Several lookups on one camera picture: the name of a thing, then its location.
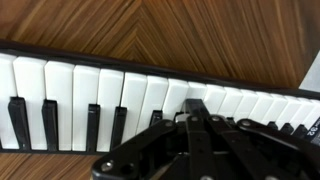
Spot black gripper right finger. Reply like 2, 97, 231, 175
185, 99, 320, 180

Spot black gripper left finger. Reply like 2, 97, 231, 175
91, 120, 187, 180

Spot small black piano keyboard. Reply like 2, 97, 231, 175
0, 40, 319, 154

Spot grey area rug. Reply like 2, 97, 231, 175
299, 51, 320, 92

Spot round wooden side table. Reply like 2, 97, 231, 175
0, 0, 320, 180

